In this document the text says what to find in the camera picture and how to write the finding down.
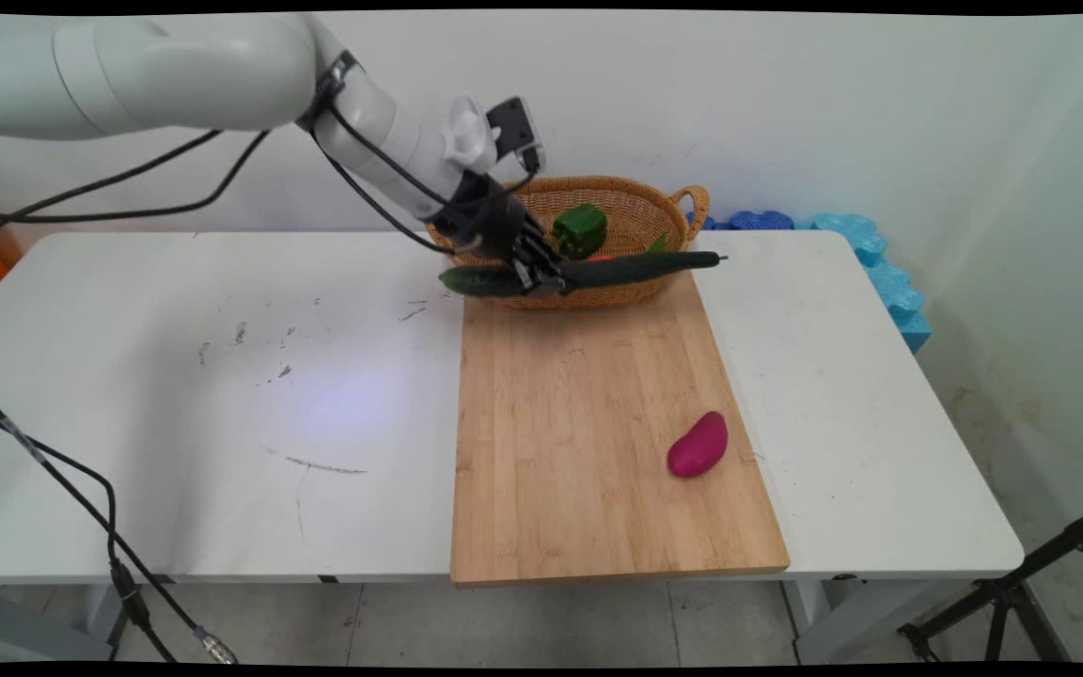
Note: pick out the wooden cutting board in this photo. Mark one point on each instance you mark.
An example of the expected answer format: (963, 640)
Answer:
(598, 432)

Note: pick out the small green leafy vegetable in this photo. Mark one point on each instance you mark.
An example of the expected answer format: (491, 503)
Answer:
(659, 244)

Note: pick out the black tripod stand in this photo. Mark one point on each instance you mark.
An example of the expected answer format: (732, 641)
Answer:
(1012, 592)

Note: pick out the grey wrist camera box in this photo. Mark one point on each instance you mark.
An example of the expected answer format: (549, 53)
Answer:
(513, 127)

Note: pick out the purple sweet potato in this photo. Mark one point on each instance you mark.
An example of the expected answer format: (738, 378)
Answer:
(698, 445)

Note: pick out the white table leg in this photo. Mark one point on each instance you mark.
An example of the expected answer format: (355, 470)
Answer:
(819, 616)
(104, 616)

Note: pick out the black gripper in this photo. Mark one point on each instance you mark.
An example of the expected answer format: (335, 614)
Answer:
(490, 226)

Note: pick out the light blue foam piece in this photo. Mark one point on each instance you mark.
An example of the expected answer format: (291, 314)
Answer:
(889, 282)

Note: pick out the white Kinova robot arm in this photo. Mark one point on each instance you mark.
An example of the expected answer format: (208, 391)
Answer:
(184, 70)

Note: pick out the woven wicker basket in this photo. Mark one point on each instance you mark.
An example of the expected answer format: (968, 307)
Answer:
(626, 202)

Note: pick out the long dark green cucumber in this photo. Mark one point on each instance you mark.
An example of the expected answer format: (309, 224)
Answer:
(635, 268)

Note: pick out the green bell pepper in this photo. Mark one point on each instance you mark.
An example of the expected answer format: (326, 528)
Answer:
(580, 228)

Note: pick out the dark blue foam piece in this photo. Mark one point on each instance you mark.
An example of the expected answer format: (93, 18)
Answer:
(758, 221)

